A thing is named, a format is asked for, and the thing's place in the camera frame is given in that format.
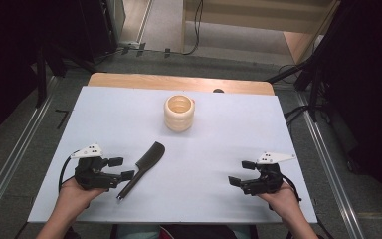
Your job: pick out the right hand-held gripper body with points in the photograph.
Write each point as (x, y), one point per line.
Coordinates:
(267, 179)

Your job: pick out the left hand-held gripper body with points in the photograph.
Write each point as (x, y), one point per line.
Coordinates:
(93, 176)

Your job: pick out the black comb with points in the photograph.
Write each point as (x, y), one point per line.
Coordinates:
(152, 156)

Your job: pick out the ribbed beige wooden cup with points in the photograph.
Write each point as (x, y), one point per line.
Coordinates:
(179, 119)

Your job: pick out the person's left hand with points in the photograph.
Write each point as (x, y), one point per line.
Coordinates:
(74, 197)

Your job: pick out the person's right hand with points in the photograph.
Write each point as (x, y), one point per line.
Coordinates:
(283, 202)

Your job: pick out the white table board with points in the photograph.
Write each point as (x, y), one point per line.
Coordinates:
(229, 132)

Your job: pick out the dark round table grommet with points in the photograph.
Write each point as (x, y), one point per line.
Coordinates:
(218, 90)

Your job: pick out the wooden table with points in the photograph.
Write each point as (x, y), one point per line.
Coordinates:
(146, 81)

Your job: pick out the black metal stand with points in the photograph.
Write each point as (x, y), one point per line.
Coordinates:
(313, 89)
(41, 76)

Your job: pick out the black curtain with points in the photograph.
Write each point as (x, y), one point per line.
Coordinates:
(3, 49)
(371, 83)

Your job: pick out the light wooden cabinet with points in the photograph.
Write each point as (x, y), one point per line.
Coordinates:
(245, 15)

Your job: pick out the metal floor rail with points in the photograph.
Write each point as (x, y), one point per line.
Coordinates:
(13, 159)
(328, 172)

